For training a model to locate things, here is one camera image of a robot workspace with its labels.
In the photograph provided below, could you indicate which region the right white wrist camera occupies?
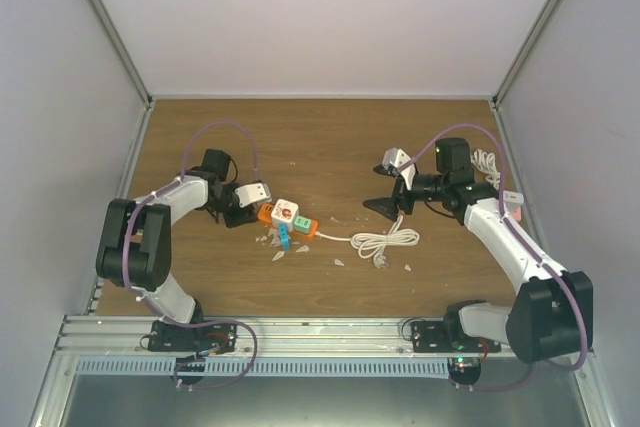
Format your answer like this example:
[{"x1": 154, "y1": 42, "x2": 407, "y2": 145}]
[{"x1": 381, "y1": 147, "x2": 417, "y2": 188}]

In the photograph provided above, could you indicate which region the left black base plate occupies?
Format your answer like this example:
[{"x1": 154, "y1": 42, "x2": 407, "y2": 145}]
[{"x1": 139, "y1": 321, "x2": 237, "y2": 355}]

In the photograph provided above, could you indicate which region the blue plug adapter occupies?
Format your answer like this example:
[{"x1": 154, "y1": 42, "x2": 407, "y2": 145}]
[{"x1": 278, "y1": 223, "x2": 291, "y2": 252}]

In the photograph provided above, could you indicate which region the orange power strip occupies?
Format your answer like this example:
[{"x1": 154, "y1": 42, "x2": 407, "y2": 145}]
[{"x1": 257, "y1": 203, "x2": 319, "y2": 238}]

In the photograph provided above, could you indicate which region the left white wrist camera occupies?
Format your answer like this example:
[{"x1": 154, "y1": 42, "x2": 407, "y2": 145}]
[{"x1": 234, "y1": 182, "x2": 272, "y2": 208}]

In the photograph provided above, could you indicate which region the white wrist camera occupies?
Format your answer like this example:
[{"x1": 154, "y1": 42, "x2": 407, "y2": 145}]
[
  {"x1": 381, "y1": 147, "x2": 417, "y2": 188},
  {"x1": 234, "y1": 182, "x2": 272, "y2": 208}
]

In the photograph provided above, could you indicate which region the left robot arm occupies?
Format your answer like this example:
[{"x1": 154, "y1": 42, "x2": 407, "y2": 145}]
[{"x1": 95, "y1": 149, "x2": 257, "y2": 351}]

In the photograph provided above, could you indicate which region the pink white charger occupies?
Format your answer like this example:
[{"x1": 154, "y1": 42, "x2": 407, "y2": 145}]
[{"x1": 503, "y1": 190, "x2": 524, "y2": 222}]

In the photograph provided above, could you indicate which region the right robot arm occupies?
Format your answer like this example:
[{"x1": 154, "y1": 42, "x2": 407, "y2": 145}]
[{"x1": 363, "y1": 138, "x2": 593, "y2": 364}]

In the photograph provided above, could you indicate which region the white power strip cable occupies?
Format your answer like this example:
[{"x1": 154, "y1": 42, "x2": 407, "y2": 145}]
[{"x1": 314, "y1": 213, "x2": 421, "y2": 271}]

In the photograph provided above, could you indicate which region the white tiger charger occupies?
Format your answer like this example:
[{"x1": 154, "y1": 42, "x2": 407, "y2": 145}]
[{"x1": 271, "y1": 199, "x2": 299, "y2": 232}]

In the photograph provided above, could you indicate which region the green usb charger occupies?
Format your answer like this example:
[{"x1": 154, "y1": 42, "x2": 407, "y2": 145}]
[{"x1": 293, "y1": 215, "x2": 313, "y2": 235}]

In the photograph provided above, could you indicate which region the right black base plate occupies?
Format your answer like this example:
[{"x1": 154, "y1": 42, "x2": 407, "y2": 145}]
[{"x1": 399, "y1": 317, "x2": 502, "y2": 354}]

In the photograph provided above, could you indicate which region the grey slotted cable duct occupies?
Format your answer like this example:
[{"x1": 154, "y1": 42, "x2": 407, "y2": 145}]
[{"x1": 76, "y1": 356, "x2": 449, "y2": 379}]

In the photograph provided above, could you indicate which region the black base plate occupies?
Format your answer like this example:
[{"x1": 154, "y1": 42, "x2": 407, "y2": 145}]
[
  {"x1": 399, "y1": 317, "x2": 502, "y2": 354},
  {"x1": 139, "y1": 321, "x2": 237, "y2": 355}
]

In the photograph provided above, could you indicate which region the aluminium rail frame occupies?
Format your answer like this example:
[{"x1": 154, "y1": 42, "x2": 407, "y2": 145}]
[{"x1": 31, "y1": 316, "x2": 617, "y2": 426}]

